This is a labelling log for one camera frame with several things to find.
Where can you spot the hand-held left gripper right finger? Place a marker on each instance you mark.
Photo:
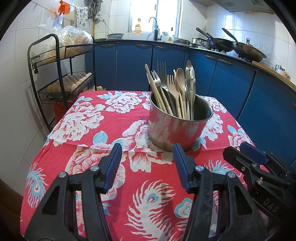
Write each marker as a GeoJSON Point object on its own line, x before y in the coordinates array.
{"type": "Point", "coordinates": [182, 169]}

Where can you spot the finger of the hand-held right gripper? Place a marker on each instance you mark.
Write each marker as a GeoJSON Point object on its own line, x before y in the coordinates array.
{"type": "Point", "coordinates": [254, 151]}
{"type": "Point", "coordinates": [235, 157]}

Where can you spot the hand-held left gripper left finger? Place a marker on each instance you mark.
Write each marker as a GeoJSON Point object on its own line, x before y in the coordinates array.
{"type": "Point", "coordinates": [112, 169]}

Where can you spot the stainless steel pot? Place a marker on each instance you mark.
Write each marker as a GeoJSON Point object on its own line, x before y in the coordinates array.
{"type": "Point", "coordinates": [175, 134]}

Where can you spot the beige fork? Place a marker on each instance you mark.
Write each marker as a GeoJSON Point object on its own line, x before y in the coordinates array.
{"type": "Point", "coordinates": [171, 91]}

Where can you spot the beige spoon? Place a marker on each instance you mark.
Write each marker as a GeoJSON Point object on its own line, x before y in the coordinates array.
{"type": "Point", "coordinates": [180, 81]}

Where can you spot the large steel fork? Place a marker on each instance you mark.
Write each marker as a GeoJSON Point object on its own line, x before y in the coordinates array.
{"type": "Point", "coordinates": [161, 81]}

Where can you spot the medium steel fork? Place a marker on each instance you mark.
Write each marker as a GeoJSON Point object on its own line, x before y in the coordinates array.
{"type": "Point", "coordinates": [156, 82]}

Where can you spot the silver table knife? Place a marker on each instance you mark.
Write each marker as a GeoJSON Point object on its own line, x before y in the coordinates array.
{"type": "Point", "coordinates": [190, 78]}

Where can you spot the white chopstick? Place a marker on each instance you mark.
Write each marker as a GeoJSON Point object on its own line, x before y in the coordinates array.
{"type": "Point", "coordinates": [149, 72]}

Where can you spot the red floral tablecloth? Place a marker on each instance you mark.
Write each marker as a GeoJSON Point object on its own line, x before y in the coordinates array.
{"type": "Point", "coordinates": [92, 120]}

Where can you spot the red plastic bucket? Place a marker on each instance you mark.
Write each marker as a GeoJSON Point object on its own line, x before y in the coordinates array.
{"type": "Point", "coordinates": [60, 113]}

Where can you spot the steel kettle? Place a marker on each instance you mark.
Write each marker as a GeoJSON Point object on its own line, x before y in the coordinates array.
{"type": "Point", "coordinates": [281, 71]}

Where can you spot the large black wok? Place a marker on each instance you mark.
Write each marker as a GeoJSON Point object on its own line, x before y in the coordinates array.
{"type": "Point", "coordinates": [249, 54]}

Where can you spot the tray of eggs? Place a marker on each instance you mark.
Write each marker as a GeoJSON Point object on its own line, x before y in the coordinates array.
{"type": "Point", "coordinates": [69, 81]}

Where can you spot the blue kitchen cabinets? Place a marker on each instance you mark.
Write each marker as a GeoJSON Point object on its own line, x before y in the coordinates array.
{"type": "Point", "coordinates": [134, 64]}

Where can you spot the small black wok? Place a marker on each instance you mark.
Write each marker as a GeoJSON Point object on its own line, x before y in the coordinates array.
{"type": "Point", "coordinates": [222, 45]}

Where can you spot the steel pot with lid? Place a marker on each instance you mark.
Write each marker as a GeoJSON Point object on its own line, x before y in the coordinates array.
{"type": "Point", "coordinates": [200, 42]}

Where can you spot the shallow steel pan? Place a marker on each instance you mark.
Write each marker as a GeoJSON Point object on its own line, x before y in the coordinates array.
{"type": "Point", "coordinates": [182, 42]}

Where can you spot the clear plastic bag of bread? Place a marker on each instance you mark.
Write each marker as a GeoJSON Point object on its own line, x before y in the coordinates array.
{"type": "Point", "coordinates": [52, 51]}
{"type": "Point", "coordinates": [74, 36]}

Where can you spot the white plastic container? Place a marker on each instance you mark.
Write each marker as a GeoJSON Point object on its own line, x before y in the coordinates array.
{"type": "Point", "coordinates": [167, 37]}

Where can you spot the steel basin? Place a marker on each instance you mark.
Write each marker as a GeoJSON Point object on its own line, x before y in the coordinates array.
{"type": "Point", "coordinates": [115, 36]}

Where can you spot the chrome kitchen faucet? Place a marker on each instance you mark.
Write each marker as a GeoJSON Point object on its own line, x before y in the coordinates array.
{"type": "Point", "coordinates": [156, 34]}

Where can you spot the orange bottle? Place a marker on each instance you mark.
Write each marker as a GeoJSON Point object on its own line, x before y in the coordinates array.
{"type": "Point", "coordinates": [137, 27]}

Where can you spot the yellow gas pipe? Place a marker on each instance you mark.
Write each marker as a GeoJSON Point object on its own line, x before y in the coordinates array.
{"type": "Point", "coordinates": [93, 25]}

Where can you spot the range hood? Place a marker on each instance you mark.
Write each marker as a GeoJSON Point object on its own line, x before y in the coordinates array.
{"type": "Point", "coordinates": [231, 4]}

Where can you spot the hanging patterned cloth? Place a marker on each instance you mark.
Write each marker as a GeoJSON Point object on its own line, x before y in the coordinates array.
{"type": "Point", "coordinates": [81, 17]}

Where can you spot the kitchen window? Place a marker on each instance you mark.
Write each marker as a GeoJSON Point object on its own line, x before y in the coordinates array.
{"type": "Point", "coordinates": [166, 14]}

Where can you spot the orange plastic bag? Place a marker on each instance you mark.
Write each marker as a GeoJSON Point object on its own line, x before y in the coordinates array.
{"type": "Point", "coordinates": [63, 8]}

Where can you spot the grey wall fixture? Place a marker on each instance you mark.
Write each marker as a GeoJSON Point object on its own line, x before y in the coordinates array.
{"type": "Point", "coordinates": [93, 2]}

